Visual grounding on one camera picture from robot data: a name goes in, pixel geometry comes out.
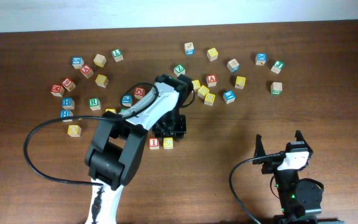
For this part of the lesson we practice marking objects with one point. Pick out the blue P wooden block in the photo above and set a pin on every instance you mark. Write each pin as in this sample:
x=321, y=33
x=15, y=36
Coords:
x=126, y=101

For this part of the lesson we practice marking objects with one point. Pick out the red I wooden block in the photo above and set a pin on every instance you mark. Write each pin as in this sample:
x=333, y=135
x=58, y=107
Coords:
x=154, y=143

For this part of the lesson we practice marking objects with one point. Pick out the blue H block upper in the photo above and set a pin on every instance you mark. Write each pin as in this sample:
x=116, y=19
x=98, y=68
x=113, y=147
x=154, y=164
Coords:
x=68, y=104

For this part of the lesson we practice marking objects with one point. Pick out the yellow block left group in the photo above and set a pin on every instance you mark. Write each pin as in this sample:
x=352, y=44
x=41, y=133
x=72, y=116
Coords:
x=102, y=81

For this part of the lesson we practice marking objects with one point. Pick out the blue S wooden block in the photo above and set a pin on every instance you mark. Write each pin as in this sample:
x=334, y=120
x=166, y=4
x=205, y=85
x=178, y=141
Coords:
x=77, y=62

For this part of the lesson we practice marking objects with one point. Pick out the yellow top block far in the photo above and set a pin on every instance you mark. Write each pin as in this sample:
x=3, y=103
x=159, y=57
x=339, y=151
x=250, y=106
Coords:
x=212, y=54

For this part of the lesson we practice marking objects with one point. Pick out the green Z wooden block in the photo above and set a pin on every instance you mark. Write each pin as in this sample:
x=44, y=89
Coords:
x=179, y=70

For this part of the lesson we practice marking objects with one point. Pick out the blue-sided wooden block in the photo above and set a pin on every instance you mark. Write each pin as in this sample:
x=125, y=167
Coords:
x=189, y=48

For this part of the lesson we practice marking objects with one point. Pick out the plain yellow-sided block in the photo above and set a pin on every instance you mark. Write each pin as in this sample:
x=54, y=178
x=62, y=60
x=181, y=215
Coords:
x=100, y=60

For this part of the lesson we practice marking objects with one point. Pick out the yellow block cluster middle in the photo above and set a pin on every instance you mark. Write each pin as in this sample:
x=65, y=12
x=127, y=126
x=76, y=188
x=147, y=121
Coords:
x=202, y=91

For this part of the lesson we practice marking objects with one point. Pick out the yellow C wooden block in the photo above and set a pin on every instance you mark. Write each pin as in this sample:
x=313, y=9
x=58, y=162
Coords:
x=168, y=143

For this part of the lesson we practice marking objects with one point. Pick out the yellow block cluster back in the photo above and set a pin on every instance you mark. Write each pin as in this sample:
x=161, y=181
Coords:
x=196, y=85

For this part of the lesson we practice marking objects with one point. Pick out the yellow block cluster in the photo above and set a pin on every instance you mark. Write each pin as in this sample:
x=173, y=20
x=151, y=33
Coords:
x=209, y=99
x=202, y=91
x=196, y=85

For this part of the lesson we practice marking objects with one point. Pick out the red M wooden block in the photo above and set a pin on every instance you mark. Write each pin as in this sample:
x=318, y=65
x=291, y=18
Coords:
x=57, y=90

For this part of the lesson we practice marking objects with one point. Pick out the yellow block with pencil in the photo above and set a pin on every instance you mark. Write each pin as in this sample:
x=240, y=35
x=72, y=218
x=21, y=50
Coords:
x=240, y=82

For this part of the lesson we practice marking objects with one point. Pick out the red G wooden block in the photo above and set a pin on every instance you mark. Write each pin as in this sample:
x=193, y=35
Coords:
x=68, y=84

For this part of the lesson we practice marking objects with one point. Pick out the green J wooden block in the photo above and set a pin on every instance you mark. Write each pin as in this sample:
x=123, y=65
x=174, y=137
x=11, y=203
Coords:
x=277, y=66

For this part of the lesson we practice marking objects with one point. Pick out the red A wooden block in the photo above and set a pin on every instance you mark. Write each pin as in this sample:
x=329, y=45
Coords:
x=211, y=80

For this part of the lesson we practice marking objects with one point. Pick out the yellow block lower left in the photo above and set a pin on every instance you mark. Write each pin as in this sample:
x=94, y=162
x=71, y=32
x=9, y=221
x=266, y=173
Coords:
x=74, y=130

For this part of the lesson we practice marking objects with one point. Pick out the blue X wooden block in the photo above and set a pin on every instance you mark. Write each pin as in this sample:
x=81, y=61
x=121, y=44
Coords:
x=260, y=59

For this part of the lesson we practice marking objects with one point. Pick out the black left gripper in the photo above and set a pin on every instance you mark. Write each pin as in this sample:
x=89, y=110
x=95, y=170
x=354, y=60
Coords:
x=178, y=134

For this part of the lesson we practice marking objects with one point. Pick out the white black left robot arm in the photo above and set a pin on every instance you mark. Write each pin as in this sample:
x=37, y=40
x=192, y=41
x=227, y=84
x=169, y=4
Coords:
x=118, y=143

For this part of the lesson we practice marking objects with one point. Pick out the green L wooden block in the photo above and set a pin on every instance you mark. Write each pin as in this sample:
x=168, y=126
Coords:
x=117, y=55

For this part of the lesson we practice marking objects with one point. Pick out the green r block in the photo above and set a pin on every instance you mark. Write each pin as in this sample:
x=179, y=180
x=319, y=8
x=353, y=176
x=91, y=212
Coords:
x=276, y=88
x=94, y=104

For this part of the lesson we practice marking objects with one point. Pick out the yellow block beside V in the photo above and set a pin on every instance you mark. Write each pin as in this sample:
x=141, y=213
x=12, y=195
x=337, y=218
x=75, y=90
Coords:
x=110, y=110

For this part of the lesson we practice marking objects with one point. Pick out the yellow block cluster front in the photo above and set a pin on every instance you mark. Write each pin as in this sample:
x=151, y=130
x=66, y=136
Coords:
x=209, y=99

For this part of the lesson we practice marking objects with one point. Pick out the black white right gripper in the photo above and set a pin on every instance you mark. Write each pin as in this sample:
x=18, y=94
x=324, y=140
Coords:
x=270, y=165

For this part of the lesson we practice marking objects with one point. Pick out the blue h block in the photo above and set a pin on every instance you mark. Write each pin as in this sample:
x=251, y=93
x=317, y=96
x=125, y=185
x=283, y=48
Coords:
x=65, y=114
x=68, y=104

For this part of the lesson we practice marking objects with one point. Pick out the blue I leaf block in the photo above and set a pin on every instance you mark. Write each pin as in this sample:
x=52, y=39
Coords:
x=229, y=96

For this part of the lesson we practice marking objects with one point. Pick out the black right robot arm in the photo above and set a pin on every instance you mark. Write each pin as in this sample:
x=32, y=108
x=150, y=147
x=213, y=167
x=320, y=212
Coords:
x=300, y=199

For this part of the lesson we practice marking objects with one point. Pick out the red O wooden block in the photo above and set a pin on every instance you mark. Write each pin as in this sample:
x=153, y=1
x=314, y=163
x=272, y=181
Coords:
x=139, y=93

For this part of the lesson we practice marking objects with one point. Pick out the blue H block lower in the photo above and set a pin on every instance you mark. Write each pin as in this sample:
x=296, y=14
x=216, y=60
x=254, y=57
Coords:
x=65, y=114

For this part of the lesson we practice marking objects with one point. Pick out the blue D wooden block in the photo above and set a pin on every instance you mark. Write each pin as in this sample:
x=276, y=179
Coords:
x=233, y=65

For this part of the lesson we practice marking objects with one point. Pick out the red A block left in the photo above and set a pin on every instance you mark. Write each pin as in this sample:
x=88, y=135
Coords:
x=87, y=71

